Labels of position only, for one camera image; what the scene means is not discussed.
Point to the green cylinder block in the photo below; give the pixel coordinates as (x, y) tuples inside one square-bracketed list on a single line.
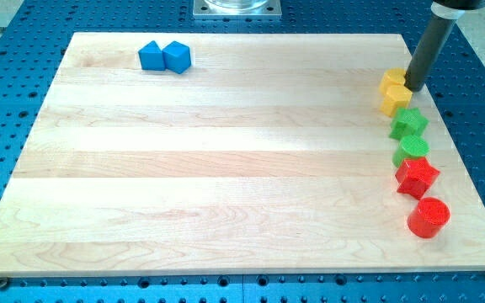
[(410, 147)]

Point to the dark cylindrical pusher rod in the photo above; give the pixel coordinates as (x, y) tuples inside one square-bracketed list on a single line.
[(444, 15)]

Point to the yellow heart block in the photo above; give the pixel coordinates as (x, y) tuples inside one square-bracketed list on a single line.
[(392, 77)]

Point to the red star block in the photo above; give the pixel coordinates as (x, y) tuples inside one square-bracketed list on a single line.
[(415, 177)]

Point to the yellow hexagon block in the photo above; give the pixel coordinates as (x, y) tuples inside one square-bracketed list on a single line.
[(396, 97)]

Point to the green star block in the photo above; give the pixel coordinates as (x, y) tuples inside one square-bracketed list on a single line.
[(408, 122)]

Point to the blue triangular block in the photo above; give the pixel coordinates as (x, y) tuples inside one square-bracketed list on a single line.
[(151, 57)]

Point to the wooden board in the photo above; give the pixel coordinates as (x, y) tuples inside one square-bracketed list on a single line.
[(268, 155)]

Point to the blue cube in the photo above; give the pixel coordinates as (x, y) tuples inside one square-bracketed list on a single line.
[(177, 57)]

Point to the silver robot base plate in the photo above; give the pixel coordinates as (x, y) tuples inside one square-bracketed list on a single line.
[(236, 9)]

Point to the left board clamp screw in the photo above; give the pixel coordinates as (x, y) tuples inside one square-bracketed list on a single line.
[(4, 282)]

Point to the red cylinder block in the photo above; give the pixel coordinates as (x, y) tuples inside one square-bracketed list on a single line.
[(428, 218)]

